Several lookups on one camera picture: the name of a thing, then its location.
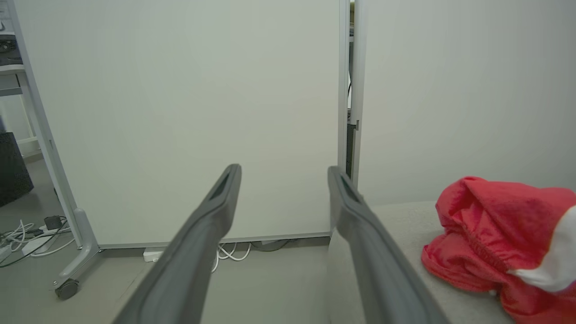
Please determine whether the white desk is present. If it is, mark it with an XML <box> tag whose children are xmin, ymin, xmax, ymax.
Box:
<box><xmin>0</xmin><ymin>64</ymin><xmax>40</xmax><ymax>158</ymax></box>

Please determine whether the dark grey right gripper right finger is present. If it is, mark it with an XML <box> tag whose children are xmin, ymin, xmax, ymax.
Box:
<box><xmin>328</xmin><ymin>166</ymin><xmax>450</xmax><ymax>324</ymax></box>

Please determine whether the red and white jersey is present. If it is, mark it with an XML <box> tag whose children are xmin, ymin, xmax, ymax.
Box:
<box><xmin>421</xmin><ymin>176</ymin><xmax>576</xmax><ymax>324</ymax></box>

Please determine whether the dark thin cable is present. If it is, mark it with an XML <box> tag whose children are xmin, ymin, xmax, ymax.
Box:
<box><xmin>250</xmin><ymin>239</ymin><xmax>295</xmax><ymax>252</ymax></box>

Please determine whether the black device on desk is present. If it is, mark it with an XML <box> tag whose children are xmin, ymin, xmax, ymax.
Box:
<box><xmin>0</xmin><ymin>38</ymin><xmax>22</xmax><ymax>66</ymax></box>

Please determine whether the black caster wheel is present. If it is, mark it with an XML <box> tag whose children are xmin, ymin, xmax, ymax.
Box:
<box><xmin>54</xmin><ymin>279</ymin><xmax>80</xmax><ymax>301</ymax></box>

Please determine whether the grey partition foot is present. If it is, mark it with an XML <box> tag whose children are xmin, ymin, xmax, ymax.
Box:
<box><xmin>52</xmin><ymin>207</ymin><xmax>100</xmax><ymax>291</ymax></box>

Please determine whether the beige fabric sofa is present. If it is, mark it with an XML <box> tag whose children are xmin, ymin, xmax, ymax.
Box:
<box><xmin>327</xmin><ymin>200</ymin><xmax>516</xmax><ymax>324</ymax></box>

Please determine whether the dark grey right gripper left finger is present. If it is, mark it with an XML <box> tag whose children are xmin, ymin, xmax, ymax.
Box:
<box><xmin>112</xmin><ymin>164</ymin><xmax>243</xmax><ymax>324</ymax></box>

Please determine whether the white partition panel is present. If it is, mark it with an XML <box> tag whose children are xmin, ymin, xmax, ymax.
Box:
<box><xmin>7</xmin><ymin>0</ymin><xmax>351</xmax><ymax>249</ymax></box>
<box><xmin>351</xmin><ymin>0</ymin><xmax>576</xmax><ymax>207</ymax></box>

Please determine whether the black box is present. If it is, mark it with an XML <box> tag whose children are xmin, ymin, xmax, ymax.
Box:
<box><xmin>0</xmin><ymin>130</ymin><xmax>35</xmax><ymax>207</ymax></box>

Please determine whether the white floor cable bundle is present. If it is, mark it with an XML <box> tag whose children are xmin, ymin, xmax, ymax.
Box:
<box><xmin>0</xmin><ymin>220</ymin><xmax>75</xmax><ymax>259</ymax></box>

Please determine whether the white coiled cable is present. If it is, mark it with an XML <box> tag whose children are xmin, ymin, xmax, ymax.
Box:
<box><xmin>211</xmin><ymin>242</ymin><xmax>252</xmax><ymax>273</ymax></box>

